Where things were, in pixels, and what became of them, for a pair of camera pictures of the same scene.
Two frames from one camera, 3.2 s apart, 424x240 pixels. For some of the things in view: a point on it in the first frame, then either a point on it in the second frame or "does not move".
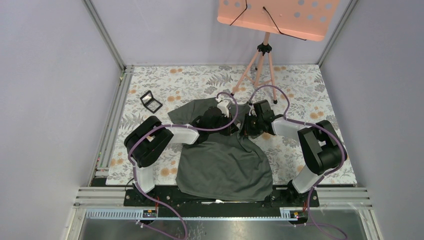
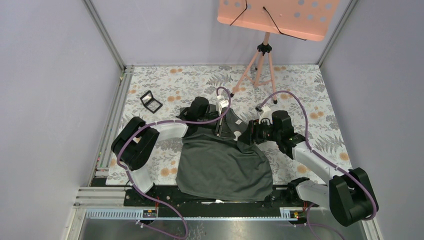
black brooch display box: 148,101 does not move
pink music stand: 305,19 does not move
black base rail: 278,203 does not move
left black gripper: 230,130 to 217,114
